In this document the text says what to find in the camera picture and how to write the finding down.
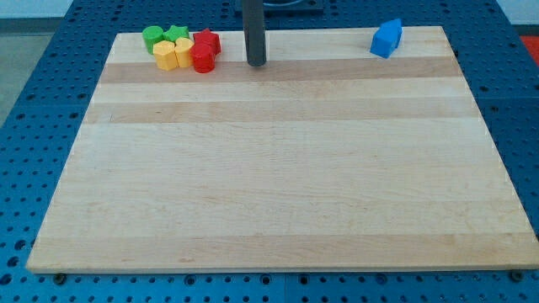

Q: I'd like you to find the yellow heart block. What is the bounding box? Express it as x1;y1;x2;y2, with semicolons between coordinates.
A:
174;37;195;68

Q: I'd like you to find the yellow hexagon block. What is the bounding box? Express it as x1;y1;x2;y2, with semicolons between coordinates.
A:
153;40;179;71

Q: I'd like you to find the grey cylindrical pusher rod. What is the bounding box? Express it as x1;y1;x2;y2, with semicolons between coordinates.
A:
242;0;266;67

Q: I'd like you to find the red star block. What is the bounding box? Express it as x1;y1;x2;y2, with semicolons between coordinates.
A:
193;28;221;55

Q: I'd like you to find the light wooden board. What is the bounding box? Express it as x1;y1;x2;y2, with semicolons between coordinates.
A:
26;26;538;274

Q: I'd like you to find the red cylinder block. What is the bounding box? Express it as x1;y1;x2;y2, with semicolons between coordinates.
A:
189;43;215;73

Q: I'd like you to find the blue house-shaped block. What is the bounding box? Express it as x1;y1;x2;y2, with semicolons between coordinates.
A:
370;19;403;59

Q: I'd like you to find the green star block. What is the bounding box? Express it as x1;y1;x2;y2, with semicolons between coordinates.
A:
163;25;190;43

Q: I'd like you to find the green cylinder block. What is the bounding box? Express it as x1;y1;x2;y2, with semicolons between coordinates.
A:
142;25;163;55

